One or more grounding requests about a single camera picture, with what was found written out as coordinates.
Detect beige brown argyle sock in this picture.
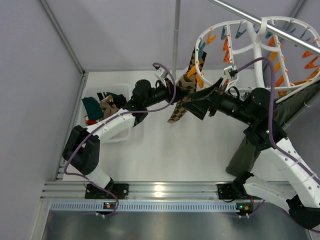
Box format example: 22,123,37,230
99,96,119,119

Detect dark teal sock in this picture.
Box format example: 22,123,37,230
82,97,104,121

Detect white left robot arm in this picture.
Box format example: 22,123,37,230
62,79,188,193

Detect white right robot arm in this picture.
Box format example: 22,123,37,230
183,82,320,230

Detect black socks pile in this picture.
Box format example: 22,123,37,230
97,92,127,109

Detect white oval clip hanger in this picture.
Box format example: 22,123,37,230
191,19,320,97

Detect white plastic laundry basket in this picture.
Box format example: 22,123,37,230
77,83,134,144

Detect white drying rack stand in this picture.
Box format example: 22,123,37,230
171,0,187,82

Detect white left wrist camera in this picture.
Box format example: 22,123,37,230
155,67,174,86

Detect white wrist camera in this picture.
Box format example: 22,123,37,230
223,65,238,89
155,67,174,86

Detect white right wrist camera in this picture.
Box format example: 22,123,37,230
223,65,238,89

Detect dark green drawstring shorts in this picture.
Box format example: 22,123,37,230
225,81,320,177

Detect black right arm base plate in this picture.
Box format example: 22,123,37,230
217,183,252,200

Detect silver metal hanging rail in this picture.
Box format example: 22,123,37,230
207,0,320,56

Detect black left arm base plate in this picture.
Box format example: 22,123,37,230
84,183,129,200

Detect aluminium mounting rail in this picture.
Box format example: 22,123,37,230
40,181,222,202

